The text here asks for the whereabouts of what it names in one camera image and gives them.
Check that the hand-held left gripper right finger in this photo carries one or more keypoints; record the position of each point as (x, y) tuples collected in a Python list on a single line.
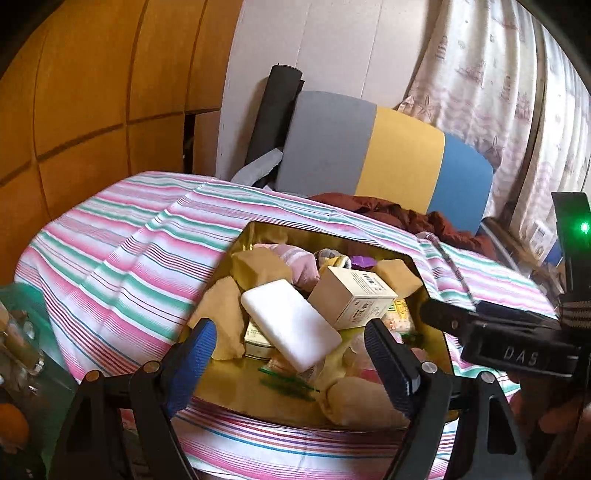
[(392, 369)]

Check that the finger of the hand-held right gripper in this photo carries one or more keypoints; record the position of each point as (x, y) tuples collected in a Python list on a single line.
[(517, 311), (445, 314)]

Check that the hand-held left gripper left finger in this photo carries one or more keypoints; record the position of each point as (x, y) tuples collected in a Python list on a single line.
[(189, 369)]

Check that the gold metal tin box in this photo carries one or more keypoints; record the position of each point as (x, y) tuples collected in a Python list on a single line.
[(226, 374)]

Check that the cream cloth bundle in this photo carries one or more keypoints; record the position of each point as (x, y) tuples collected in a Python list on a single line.
[(364, 401)]

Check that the cracker packet green edges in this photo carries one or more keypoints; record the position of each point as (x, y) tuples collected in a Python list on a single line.
[(401, 318), (295, 376)]

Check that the yellow sponge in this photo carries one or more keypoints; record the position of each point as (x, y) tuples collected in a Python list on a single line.
[(397, 277), (221, 318), (258, 272)]

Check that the beige carton box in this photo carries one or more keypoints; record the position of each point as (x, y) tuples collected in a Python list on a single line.
[(351, 295)]

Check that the purple packet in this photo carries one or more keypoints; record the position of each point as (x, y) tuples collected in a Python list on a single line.
[(361, 262)]

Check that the white foam block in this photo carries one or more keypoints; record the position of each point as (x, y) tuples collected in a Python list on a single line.
[(291, 323)]

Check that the pink sock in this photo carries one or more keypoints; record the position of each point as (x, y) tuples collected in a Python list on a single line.
[(300, 267)]

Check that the person's right hand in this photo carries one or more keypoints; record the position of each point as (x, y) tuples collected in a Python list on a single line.
[(554, 415)]

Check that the white blue carton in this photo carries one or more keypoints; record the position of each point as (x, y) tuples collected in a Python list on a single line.
[(545, 237)]

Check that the brown padded jacket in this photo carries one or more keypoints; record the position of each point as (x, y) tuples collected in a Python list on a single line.
[(392, 212)]

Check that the pink green striped tablecloth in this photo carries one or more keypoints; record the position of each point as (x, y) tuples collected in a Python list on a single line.
[(115, 258)]

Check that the green tray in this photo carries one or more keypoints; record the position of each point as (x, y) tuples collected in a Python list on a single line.
[(55, 383)]

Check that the small glass bottle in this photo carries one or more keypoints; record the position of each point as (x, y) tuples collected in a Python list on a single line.
[(27, 360)]

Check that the orange fruit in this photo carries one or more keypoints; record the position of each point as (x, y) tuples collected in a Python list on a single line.
[(14, 427)]

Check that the grey yellow blue chair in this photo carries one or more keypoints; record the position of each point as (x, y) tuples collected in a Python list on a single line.
[(328, 138)]

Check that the pale printed curtain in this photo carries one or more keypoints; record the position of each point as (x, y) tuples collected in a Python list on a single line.
[(485, 69)]

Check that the black rolled mat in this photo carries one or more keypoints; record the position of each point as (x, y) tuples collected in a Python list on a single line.
[(277, 115)]

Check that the orange wooden wardrobe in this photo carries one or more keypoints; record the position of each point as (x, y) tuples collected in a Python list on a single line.
[(92, 115)]

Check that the grey chair frame tube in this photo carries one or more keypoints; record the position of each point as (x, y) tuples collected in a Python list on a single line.
[(501, 244)]

